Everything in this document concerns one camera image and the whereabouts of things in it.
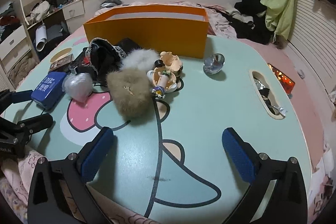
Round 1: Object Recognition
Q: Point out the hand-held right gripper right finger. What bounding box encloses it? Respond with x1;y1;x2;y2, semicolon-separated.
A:
222;127;308;224

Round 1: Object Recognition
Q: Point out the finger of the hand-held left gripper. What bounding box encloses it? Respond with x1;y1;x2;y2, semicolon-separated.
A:
16;113;54;134
0;90;36;114

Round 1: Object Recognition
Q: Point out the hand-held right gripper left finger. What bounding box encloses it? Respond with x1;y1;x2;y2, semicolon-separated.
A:
28;126;114;224

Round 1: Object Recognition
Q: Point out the blue printed box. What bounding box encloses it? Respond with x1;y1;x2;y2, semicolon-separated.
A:
31;72;67;110

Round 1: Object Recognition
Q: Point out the clear bubble wrap bundle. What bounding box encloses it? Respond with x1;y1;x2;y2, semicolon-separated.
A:
62;72;93;102

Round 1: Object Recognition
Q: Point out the white fluffy pom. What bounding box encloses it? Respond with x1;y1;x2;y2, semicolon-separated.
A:
122;48;161;73

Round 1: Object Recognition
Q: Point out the orange cardboard box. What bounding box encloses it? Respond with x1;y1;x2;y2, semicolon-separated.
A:
83;4;210;59

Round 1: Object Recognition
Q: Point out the pink rose print cloth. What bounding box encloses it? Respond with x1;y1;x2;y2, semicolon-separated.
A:
0;149;50;214

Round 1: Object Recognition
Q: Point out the brown card box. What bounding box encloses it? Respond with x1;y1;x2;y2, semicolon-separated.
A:
49;54;74;72

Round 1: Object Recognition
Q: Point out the large white drawer unit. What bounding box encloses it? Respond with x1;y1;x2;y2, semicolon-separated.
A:
0;25;32;75

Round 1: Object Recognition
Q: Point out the black mechanical block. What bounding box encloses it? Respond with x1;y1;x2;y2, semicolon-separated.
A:
69;51;84;76

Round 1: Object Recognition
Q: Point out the white paper roll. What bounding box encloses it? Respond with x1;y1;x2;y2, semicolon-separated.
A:
35;25;48;52

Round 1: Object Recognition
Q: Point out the silver foil wrapper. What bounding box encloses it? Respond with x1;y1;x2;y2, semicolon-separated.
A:
272;106;286;117

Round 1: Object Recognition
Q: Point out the pastel floral cloth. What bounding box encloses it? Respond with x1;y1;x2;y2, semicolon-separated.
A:
0;177;29;224

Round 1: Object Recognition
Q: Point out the brown fluffy pouch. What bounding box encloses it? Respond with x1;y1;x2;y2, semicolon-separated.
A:
106;67;158;125

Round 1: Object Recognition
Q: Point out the pink bed sheet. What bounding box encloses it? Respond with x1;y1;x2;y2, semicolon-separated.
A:
236;38;331;177

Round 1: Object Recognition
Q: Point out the beige bag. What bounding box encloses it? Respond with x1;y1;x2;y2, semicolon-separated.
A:
26;1;50;24

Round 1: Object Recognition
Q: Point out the red patterned box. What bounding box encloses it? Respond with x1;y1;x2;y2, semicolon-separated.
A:
267;63;296;97

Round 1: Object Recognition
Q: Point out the round silver object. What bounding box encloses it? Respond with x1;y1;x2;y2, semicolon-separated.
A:
203;54;225;75

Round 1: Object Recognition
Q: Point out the white drawer cabinet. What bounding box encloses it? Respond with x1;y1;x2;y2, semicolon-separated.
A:
62;0;86;28

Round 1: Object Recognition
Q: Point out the small doll figurine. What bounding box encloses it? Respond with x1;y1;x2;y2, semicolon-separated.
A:
146;60;181;100

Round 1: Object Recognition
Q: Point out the peach toy figure part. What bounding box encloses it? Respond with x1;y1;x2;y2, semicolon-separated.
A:
160;51;184;77

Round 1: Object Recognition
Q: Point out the grey black bag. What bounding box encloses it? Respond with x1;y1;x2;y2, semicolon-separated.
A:
100;0;123;10

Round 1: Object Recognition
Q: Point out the black clothes pile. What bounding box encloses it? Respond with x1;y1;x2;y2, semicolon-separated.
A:
226;0;276;45

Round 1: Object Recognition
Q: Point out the white louvred door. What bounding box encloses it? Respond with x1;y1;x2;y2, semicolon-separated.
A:
286;0;336;98

